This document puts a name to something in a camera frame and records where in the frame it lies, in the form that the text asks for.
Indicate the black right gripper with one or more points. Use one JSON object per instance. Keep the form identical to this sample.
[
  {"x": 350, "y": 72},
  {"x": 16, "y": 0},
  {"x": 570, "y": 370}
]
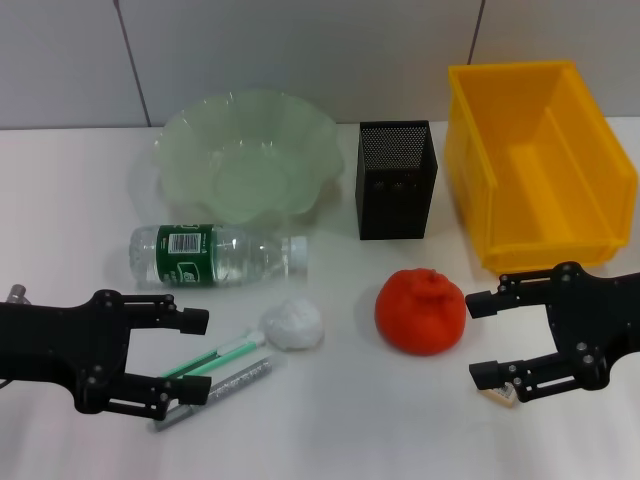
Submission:
[{"x": 595, "y": 320}]

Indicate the white paper ball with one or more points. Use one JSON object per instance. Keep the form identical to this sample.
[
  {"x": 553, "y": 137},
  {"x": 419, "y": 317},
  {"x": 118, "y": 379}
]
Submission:
[{"x": 295, "y": 325}]

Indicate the black mesh pen holder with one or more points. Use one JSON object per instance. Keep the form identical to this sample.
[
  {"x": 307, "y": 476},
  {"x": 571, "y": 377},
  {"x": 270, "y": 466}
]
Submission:
[{"x": 395, "y": 210}]

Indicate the yellow plastic bin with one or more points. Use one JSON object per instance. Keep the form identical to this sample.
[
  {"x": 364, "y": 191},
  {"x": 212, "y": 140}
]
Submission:
[{"x": 540, "y": 175}]

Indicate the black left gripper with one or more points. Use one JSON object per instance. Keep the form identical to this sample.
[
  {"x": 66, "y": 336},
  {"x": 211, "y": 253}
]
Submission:
[{"x": 55, "y": 345}]

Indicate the beige eraser with barcode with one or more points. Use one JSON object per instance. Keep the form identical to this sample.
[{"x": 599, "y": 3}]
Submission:
[{"x": 500, "y": 397}]

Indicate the orange fruit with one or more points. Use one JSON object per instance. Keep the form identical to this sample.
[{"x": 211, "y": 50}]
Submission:
[{"x": 420, "y": 315}]

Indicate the clear green-label water bottle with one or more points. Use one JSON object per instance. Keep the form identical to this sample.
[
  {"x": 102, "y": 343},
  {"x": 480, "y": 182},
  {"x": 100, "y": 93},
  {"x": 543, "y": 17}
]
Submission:
[{"x": 185, "y": 255}]

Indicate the pale green glass fruit bowl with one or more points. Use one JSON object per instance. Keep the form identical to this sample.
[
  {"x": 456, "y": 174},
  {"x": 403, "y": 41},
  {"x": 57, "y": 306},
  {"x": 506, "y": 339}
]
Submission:
[{"x": 240, "y": 150}]

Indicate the silver marker pen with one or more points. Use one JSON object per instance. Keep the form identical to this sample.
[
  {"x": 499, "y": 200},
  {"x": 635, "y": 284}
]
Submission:
[{"x": 240, "y": 375}]

